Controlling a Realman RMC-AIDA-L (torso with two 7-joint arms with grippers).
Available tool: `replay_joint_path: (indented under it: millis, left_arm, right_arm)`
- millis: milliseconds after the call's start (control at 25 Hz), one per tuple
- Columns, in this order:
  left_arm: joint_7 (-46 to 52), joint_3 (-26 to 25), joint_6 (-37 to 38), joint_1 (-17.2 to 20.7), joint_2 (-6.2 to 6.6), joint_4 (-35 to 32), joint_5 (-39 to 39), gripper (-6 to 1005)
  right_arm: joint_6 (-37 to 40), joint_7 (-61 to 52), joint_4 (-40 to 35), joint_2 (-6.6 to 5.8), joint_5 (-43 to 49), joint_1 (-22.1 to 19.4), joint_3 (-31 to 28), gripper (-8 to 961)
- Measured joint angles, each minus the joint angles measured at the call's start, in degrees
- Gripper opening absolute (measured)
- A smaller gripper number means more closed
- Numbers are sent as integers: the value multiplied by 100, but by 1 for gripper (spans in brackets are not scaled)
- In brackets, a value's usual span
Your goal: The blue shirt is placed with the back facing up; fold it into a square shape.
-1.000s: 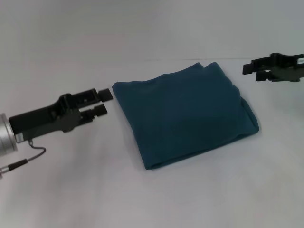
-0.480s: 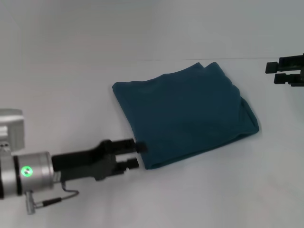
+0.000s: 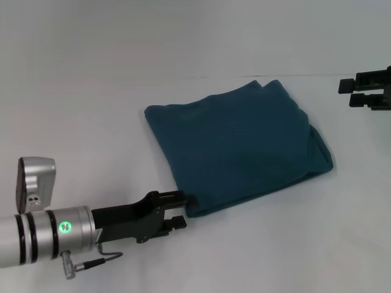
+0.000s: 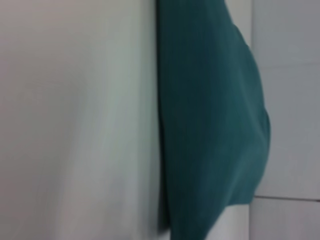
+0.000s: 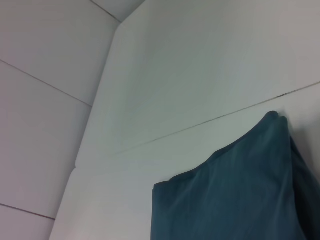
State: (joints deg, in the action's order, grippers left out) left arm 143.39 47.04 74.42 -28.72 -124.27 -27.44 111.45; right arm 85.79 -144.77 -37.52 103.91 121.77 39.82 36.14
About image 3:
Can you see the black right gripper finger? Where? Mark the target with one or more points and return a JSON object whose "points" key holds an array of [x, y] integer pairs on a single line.
{"points": [[359, 100], [346, 85]]}

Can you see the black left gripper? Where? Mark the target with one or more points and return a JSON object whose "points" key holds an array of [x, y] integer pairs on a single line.
{"points": [[128, 219]]}

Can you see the teal blue t-shirt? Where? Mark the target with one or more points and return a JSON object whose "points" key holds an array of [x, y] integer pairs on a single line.
{"points": [[238, 146]]}

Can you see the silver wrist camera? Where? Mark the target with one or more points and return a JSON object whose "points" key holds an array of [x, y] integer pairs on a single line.
{"points": [[36, 183]]}

